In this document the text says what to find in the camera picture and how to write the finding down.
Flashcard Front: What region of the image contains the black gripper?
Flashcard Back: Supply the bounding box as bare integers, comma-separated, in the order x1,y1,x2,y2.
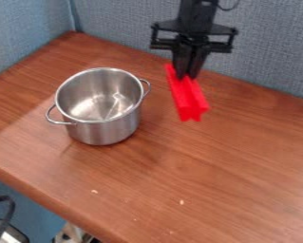
150,16,239,80

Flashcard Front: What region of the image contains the red plastic block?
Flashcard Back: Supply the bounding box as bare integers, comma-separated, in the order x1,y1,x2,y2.
164,64,210,122

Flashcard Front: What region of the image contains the metal pot with handles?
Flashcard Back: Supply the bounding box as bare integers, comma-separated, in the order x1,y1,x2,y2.
44,67,151,145

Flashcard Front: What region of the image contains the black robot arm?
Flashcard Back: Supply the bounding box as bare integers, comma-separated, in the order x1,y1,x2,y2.
150,0,239,80

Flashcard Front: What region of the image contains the light object under table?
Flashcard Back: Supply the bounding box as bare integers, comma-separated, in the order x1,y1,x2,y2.
52,223,102,243

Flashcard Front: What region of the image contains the black and white chair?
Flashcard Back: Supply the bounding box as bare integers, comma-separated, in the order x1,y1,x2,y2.
0,196,31,243

